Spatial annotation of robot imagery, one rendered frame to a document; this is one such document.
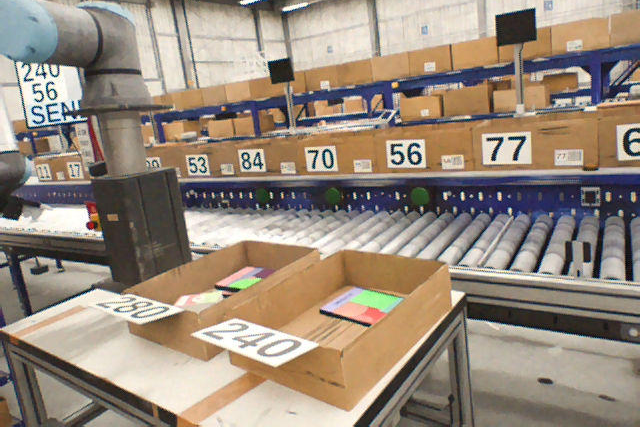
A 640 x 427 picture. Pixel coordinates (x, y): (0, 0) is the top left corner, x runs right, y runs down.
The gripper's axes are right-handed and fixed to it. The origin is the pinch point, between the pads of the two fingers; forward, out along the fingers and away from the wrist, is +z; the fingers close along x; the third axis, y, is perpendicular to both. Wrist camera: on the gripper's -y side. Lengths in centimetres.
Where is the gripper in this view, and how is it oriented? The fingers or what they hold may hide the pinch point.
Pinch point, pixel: (46, 207)
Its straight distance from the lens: 200.0
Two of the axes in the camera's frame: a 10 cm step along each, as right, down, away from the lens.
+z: 5.1, 3.0, 8.0
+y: -2.1, 9.5, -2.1
